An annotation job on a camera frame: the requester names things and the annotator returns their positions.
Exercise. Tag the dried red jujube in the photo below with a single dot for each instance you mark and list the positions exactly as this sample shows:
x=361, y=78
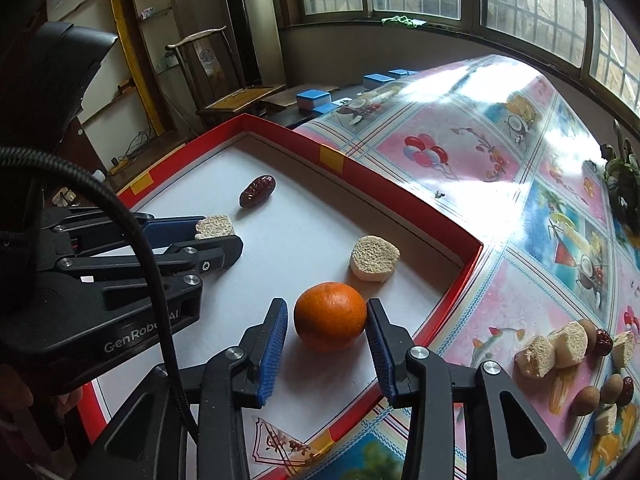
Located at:
x=257, y=192

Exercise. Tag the colourful plastic tablecloth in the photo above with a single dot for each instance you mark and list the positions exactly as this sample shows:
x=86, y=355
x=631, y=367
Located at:
x=493, y=145

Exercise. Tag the wooden chair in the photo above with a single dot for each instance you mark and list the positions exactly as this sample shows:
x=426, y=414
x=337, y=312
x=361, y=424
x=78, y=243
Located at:
x=217, y=95

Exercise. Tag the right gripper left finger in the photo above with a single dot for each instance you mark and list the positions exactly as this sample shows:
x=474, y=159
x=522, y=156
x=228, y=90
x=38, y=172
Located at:
x=146, y=438

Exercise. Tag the orange tangerine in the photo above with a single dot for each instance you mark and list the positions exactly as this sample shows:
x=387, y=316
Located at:
x=330, y=317

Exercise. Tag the brown longan fruit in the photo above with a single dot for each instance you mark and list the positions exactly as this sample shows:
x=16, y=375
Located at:
x=586, y=401

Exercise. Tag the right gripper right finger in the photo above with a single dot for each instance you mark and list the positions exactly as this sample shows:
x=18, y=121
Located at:
x=505, y=436

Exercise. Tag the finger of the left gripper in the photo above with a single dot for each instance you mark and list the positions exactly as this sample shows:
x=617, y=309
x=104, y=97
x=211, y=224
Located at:
x=195, y=257
x=90, y=228

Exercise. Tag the beige puffed cake chunk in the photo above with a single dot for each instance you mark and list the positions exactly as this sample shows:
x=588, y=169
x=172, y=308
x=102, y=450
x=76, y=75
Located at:
x=570, y=345

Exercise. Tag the green cloth on sill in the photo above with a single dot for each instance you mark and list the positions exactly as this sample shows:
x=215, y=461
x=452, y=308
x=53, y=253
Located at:
x=403, y=21

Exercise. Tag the person's left hand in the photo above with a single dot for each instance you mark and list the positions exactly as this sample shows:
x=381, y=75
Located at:
x=40, y=418

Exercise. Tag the red cardboard tray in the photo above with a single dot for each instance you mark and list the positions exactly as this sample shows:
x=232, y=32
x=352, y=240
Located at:
x=301, y=236

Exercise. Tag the blue box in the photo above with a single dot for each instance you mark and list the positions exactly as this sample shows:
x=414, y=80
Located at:
x=312, y=98

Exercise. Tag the round puffed grain cake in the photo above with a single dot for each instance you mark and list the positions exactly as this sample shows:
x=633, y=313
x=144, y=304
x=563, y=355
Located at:
x=373, y=259

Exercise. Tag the beige puffed cake piece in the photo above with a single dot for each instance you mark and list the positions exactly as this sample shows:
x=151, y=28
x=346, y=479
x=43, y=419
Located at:
x=218, y=225

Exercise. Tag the dark red jujube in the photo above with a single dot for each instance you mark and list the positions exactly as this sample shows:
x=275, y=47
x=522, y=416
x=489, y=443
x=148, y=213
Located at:
x=604, y=343

